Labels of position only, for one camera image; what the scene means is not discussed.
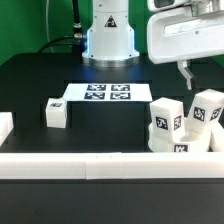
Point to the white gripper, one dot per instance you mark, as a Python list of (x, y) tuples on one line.
[(180, 30)]

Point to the white round stool seat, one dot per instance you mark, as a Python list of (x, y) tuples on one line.
[(192, 142)]

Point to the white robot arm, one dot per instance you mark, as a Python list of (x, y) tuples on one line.
[(110, 39)]

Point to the white marker sheet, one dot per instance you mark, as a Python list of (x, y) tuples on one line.
[(108, 92)]

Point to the white right fence bar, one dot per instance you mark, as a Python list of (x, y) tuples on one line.
[(217, 138)]

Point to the white fence bar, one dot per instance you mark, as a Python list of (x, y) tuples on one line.
[(6, 125), (87, 166), (217, 138)]

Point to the white front fence bar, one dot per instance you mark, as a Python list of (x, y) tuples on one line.
[(87, 166)]

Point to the white left fence bar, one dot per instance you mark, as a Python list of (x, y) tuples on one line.
[(6, 125)]

